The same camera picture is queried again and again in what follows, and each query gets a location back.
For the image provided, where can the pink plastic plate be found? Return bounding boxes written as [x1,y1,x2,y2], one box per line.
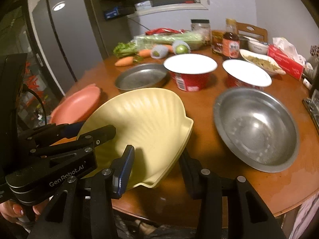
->
[50,84,101,125]

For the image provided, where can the yellow shell-shaped plate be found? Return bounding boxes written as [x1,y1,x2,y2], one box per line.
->
[79,88,194,189]

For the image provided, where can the steel plate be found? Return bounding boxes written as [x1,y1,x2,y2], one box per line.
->
[115,63,170,92]

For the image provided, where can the large steel bowl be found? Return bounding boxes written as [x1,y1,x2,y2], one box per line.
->
[213,87,299,173]

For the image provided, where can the red noodle cup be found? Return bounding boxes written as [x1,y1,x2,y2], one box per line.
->
[222,59,272,90]
[163,53,218,92]

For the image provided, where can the left hand red nails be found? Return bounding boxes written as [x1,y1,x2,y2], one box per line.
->
[1,199,50,224]

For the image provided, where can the front carrot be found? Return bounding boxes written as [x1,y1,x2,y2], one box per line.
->
[115,56,135,67]

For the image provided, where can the carrot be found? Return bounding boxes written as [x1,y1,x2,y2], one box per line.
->
[137,49,151,58]
[115,56,135,67]
[165,45,174,53]

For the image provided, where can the middle carrot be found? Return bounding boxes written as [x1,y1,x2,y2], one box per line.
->
[137,49,151,58]

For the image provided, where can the foam-wrapped fruit left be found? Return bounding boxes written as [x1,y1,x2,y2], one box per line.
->
[150,45,169,59]

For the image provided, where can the back carrot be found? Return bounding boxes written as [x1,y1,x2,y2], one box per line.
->
[165,45,174,53]

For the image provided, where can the grey refrigerator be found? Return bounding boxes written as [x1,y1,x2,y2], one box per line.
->
[28,0,108,94]

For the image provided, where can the foam-wrapped green fruit right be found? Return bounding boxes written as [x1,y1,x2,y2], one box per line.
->
[172,40,191,55]

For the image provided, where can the red snack bag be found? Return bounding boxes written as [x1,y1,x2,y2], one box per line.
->
[145,27,187,36]

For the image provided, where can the black device on table edge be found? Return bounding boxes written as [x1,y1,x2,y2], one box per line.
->
[302,98,319,133]

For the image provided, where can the wrapped celery bunch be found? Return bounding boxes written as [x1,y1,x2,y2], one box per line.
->
[113,31,205,58]

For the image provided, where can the white dish with food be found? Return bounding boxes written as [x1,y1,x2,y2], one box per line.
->
[239,49,286,77]

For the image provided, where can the dark sauce bottle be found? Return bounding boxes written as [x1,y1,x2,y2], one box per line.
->
[222,18,240,60]

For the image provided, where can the chili sauce jar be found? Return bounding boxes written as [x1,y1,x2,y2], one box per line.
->
[211,30,224,55]

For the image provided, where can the small white bottle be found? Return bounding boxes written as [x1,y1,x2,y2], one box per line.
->
[303,78,312,90]

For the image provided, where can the red tissue box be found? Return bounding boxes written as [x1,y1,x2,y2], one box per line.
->
[268,37,306,80]

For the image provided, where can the white ceramic bowl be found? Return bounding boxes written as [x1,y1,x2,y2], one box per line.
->
[248,39,269,55]

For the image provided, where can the clear jar black lid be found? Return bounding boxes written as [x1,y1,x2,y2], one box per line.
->
[191,19,211,45]

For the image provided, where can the wooden chair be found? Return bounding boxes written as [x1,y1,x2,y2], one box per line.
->
[236,22,268,42]

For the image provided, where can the black cable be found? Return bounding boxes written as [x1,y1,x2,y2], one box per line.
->
[22,84,48,125]

